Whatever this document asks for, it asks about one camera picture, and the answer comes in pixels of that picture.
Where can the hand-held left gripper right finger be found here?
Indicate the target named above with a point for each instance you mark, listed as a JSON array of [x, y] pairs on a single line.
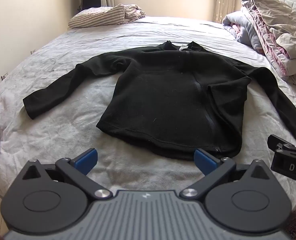
[[205, 160]]

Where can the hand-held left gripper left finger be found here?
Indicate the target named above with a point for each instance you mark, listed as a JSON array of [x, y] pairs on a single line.
[[87, 158]]

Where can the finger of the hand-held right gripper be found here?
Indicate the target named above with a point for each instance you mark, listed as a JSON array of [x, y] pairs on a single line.
[[285, 145]]

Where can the black zip jacket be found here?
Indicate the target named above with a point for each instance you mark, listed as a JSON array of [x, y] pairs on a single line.
[[168, 97]]

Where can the bed with grey sheet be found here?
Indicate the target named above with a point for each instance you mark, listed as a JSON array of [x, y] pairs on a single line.
[[62, 85]]

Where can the beige and pink quilt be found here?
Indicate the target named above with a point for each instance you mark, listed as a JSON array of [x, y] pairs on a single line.
[[280, 30]]

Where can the blue-grey folded quilt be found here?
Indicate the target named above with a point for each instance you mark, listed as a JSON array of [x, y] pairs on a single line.
[[243, 30]]

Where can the striped pillow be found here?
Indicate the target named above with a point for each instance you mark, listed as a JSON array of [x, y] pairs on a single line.
[[95, 17]]

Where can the crumpled striped cloth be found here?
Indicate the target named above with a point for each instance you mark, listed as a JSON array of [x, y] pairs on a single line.
[[134, 12]]

